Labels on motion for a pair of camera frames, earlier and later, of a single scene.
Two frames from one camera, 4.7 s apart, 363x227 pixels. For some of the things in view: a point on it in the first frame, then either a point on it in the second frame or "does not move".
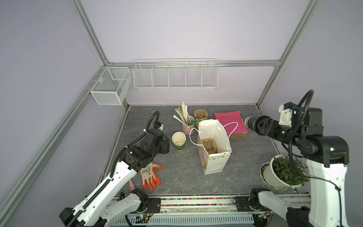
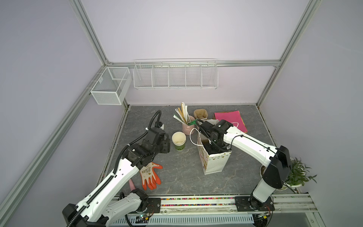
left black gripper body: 163,148 does not move
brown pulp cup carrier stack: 200,114 does not move
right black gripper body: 275,130 → 211,148
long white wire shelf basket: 176,74 does not move
